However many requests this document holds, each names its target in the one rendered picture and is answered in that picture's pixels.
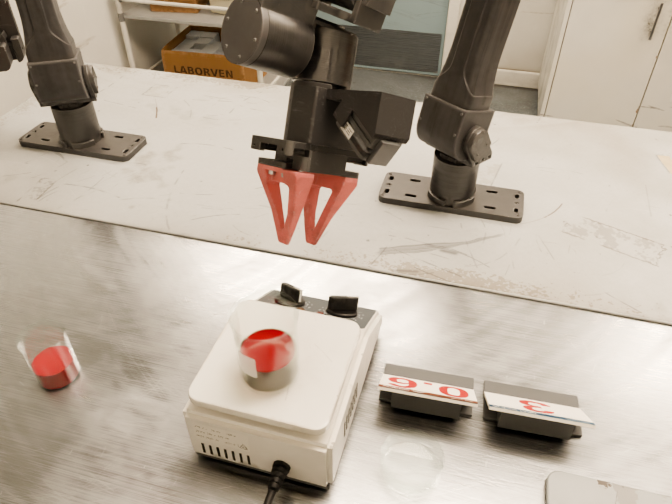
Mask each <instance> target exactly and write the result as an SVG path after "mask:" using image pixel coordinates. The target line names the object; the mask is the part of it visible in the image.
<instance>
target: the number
mask: <svg viewBox="0 0 672 504"><path fill-rule="evenodd" d="M488 396H489V398H490V401H491V403H492V404H493V405H499V406H505V407H510V408H516V409H521V410H527V411H532V412H538V413H544V414H549V415H555V416H560V417H566V418H571V419H577V420H583V421H588V422H590V421H589V420H588V419H587V418H586V417H585V416H584V415H583V414H582V412H581V411H580V410H579V409H575V408H569V407H563V406H558V405H552V404H546V403H541V402H535V401H529V400H524V399H518V398H512V397H507V396H501V395H495V394H490V393H488Z"/></svg>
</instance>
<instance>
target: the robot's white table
mask: <svg viewBox="0 0 672 504"><path fill-rule="evenodd" d="M85 64H88V65H92V66H93V68H94V71H95V73H96V76H97V83H98V91H99V93H98V95H97V101H93V104H94V108H95V111H96V115H97V118H98V122H99V125H100V126H101V127H102V128H103V130H108V131H115V132H122V133H129V134H136V135H143V136H145V137H146V140H147V144H146V145H145V146H144V147H143V148H142V149H141V150H140V151H139V152H138V153H137V154H136V155H135V156H134V157H133V158H132V159H130V160H129V161H127V162H118V161H111V160H105V159H99V158H92V157H86V156H79V155H73V154H67V153H60V152H54V151H48V150H41V149H35V148H28V147H22V146H21V145H20V142H19V140H18V139H19V138H20V137H22V136H23V135H24V134H26V133H27V132H29V131H30V130H31V129H33V128H34V127H36V126H37V125H38V124H40V123H42V122H53V123H55V120H54V117H53V114H52V111H51V108H50V106H48V107H40V105H39V103H38V101H37V99H36V98H35V96H32V97H31V98H29V99H28V100H26V101H24V102H23V103H21V104H20V105H19V106H17V107H15V108H14V109H12V110H10V111H9V112H7V113H6V114H4V115H3V116H1V117H0V204H2V205H7V206H13V207H18V208H24V209H29V210H35V211H40V212H46V213H51V214H57V215H62V216H68V217H73V218H79V219H84V220H90V221H95V222H101V223H106V224H112V225H117V226H123V227H128V228H134V229H139V230H145V231H150V232H156V233H161V234H167V235H172V236H178V237H183V238H189V239H194V240H200V241H205V242H211V243H216V244H222V245H227V246H233V247H238V248H244V249H249V250H255V251H260V252H266V253H271V254H277V255H282V256H288V257H293V258H299V259H304V260H310V261H315V262H321V263H326V264H332V265H337V266H343V267H348V268H354V269H359V270H365V271H370V272H376V273H381V274H387V275H392V276H398V277H403V278H409V279H414V280H420V281H425V282H431V283H436V284H442V285H447V286H453V287H458V288H464V289H469V290H475V291H480V292H486V293H491V294H497V295H502V296H508V297H513V298H519V299H524V300H530V301H535V302H541V303H546V304H552V305H557V306H563V307H568V308H574V309H579V310H585V311H590V312H596V313H601V314H607V315H612V316H618V317H623V318H629V319H634V320H640V321H645V322H651V323H656V324H662V325H667V326H672V132H667V131H659V130H650V129H642V128H634V127H625V126H617V125H608V124H600V123H591V122H583V121H575V120H566V119H558V118H549V117H541V116H533V115H524V114H516V113H507V112H499V111H495V113H494V116H493V119H492V121H491V124H490V127H489V130H488V134H489V137H490V140H491V145H490V147H491V150H492V157H491V159H489V160H487V161H485V162H483V163H481V164H480V165H479V170H478V176H477V181H476V184H481V185H488V186H495V187H502V188H509V189H516V190H520V191H522V192H523V193H524V212H523V218H522V222H521V223H518V224H514V223H508V222H501V221H495V220H488V219H482V218H476V217H469V216H463V215H456V214H450V213H444V212H437V211H431V210H425V209H418V208H412V207H405V206H399V205H393V204H386V203H382V202H380V201H379V200H378V198H379V191H380V188H381V186H382V183H383V181H384V178H385V176H386V174H387V173H388V172H398V173H405V174H412V175H419V176H426V177H431V174H432V166H433V158H434V151H435V148H433V147H431V146H429V145H427V144H426V143H425V142H423V141H421V140H420V139H419V138H418V136H417V133H416V126H417V121H418V117H419V114H420V111H421V107H422V104H423V102H416V106H415V112H414V117H413V123H412V129H411V134H410V140H409V141H408V142H407V144H402V146H401V147H400V149H399V150H398V151H397V153H396V154H395V155H394V157H393V158H392V159H391V161H390V162H389V163H388V165H387V166H379V165H372V164H368V166H367V167H366V166H361V165H355V164H353V163H346V169H345V170H348V171H353V172H358V173H359V177H358V183H357V187H356V188H355V189H354V191H353V192H352V193H351V195H350V196H349V197H348V198H347V200H346V201H345V202H344V204H343V205H342V206H341V207H340V209H339V210H338V211H337V213H336V214H335V215H334V216H333V218H332V219H331V221H330V222H329V224H328V226H327V227H326V229H325V231H324V233H323V234H322V236H321V238H320V239H319V241H318V243H317V244H316V245H312V244H309V243H306V240H305V228H304V207H303V210H302V213H301V215H300V218H299V221H298V223H297V226H296V229H295V231H294V234H293V236H292V239H291V241H290V243H289V245H285V244H283V243H280V242H279V241H278V238H277V233H276V228H275V224H274V219H273V214H272V210H271V207H270V204H269V202H268V199H267V196H266V194H265V191H264V188H263V185H262V183H261V180H260V177H259V175H258V172H257V165H258V158H259V157H264V158H272V159H275V153H276V151H270V150H264V151H261V150H256V149H251V142H252V135H259V136H265V137H272V138H278V139H283V137H284V130H285V123H286V115H287V108H288V101H289V94H290V87H289V86H280V85H272V84H263V83H255V82H246V81H238V80H230V79H221V78H213V77H204V76H196V75H188V74H179V73H171V72H162V71H154V70H145V69H137V68H129V67H119V66H111V65H103V64H95V63H84V65H85Z"/></svg>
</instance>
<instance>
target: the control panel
mask: <svg viewBox="0 0 672 504"><path fill-rule="evenodd" d="M302 298H303V299H304V300H305V305H304V306H302V308H304V309H305V310H303V311H308V312H313V313H316V312H317V311H322V312H323V313H324V314H323V315H328V316H332V317H336V316H333V315H330V314H328V313H327V312H326V309H327V307H328V300H323V299H318V298H314V297H309V296H304V295H302ZM356 311H357V312H358V314H357V316H356V317H354V318H342V319H347V320H351V321H354V322H356V323H357V324H358V325H359V327H360V329H364V328H365V327H366V325H367V324H368V323H369V321H370V320H371V318H372V317H373V315H374V314H375V312H376V310H373V309H368V308H363V307H358V309H357V310H356Z"/></svg>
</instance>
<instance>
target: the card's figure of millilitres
mask: <svg viewBox="0 0 672 504"><path fill-rule="evenodd" d="M382 384H384V385H389V386H395V387H400V388H406V389H412V390H417V391H423V392H428V393H434V394H439V395H445V396H451V397H456V398H462V399H467V400H473V401H474V397H473V394H472V390H469V389H463V388H457V387H452V386H446V385H440V384H435V383H429V382H423V381H418V380H412V379H406V378H401V377H395V376H389V375H385V378H384V380H383V382H382Z"/></svg>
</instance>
